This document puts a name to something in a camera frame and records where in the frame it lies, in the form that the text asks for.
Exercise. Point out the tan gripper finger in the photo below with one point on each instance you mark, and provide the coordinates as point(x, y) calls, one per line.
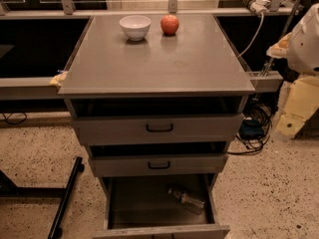
point(280, 49)

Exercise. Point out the clear plastic water bottle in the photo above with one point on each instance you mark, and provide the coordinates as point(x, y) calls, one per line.
point(188, 200)

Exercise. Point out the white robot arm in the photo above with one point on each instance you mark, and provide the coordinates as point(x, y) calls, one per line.
point(301, 46)

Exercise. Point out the grey drawer cabinet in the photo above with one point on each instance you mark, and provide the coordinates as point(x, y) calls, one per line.
point(194, 72)

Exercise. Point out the grey middle drawer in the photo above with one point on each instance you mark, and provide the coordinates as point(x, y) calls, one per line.
point(157, 159)

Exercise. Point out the grey drawer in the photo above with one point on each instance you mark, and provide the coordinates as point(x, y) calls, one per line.
point(140, 208)
point(132, 129)
point(157, 159)

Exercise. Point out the grey top drawer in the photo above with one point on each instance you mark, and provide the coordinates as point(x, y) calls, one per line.
point(132, 129)

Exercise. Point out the grey bottom drawer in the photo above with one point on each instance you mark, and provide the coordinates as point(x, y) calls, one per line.
point(140, 208)

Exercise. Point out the white power strip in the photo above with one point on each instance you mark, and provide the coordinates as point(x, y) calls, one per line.
point(256, 6)

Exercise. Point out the thin metal rod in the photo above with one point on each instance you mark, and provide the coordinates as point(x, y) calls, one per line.
point(274, 7)

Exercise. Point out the dark blue power box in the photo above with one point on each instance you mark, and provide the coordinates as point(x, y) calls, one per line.
point(251, 129)

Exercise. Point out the red apple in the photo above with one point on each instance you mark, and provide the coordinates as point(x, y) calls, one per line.
point(169, 24)

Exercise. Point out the white ceramic bowl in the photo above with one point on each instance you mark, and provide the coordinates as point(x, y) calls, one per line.
point(135, 27)

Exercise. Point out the yellow tape piece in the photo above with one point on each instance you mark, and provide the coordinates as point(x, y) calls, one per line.
point(58, 80)

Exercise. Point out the black floor stand bar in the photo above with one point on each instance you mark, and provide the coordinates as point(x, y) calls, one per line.
point(56, 230)

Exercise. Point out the black top drawer handle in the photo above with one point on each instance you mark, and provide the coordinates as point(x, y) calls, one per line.
point(159, 128)

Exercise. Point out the black drawer handle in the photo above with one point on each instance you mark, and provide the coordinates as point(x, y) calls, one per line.
point(159, 166)
point(159, 128)

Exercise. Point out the black middle drawer handle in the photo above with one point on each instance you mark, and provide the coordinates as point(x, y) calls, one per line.
point(159, 166)

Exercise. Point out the grey metal rail frame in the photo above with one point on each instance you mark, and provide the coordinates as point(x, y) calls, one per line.
point(29, 27)

